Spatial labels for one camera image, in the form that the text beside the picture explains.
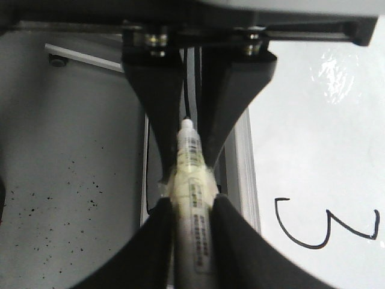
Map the white glossy whiteboard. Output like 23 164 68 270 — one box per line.
234 39 385 289

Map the white black-tipped whiteboard marker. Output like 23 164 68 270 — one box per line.
170 118 218 288

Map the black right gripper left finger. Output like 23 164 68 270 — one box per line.
73 197 173 288

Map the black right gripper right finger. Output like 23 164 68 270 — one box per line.
210 194 331 288

